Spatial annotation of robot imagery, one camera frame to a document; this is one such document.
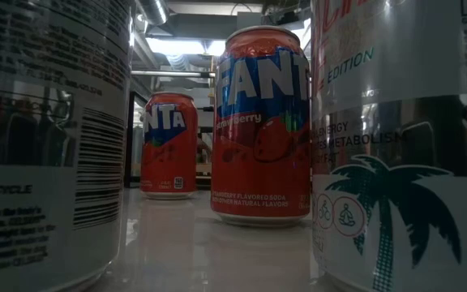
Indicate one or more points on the red Fanta strawberry can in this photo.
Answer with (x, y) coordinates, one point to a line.
(258, 162)
(168, 162)

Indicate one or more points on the black can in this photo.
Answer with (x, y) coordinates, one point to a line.
(399, 142)
(35, 121)

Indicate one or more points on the bright ceiling light panel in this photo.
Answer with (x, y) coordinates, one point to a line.
(176, 46)

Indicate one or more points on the silver ventilation duct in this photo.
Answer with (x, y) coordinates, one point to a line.
(156, 10)

